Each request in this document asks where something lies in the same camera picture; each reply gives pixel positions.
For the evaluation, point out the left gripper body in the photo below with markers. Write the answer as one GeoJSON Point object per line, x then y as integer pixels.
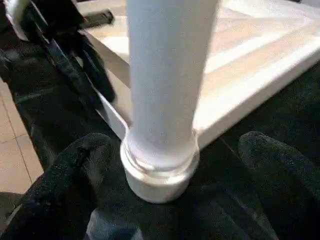
{"type": "Point", "coordinates": [60, 17]}

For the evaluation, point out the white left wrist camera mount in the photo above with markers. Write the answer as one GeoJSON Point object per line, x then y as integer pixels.
{"type": "Point", "coordinates": [17, 25]}

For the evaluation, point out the black work mat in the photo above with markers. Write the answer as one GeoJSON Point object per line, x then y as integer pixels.
{"type": "Point", "coordinates": [275, 112]}

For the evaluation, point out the white plastic table leg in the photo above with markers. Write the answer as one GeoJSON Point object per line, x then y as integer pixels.
{"type": "Point", "coordinates": [162, 75]}

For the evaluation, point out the white plastic table top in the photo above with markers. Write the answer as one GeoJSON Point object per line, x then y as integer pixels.
{"type": "Point", "coordinates": [250, 75]}

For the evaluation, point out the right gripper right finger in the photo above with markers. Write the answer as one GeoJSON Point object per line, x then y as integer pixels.
{"type": "Point", "coordinates": [287, 195]}

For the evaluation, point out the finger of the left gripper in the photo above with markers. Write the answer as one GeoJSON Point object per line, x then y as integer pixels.
{"type": "Point", "coordinates": [98, 17]}
{"type": "Point", "coordinates": [100, 72]}

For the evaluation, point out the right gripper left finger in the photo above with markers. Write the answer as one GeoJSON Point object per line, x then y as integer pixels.
{"type": "Point", "coordinates": [62, 195]}

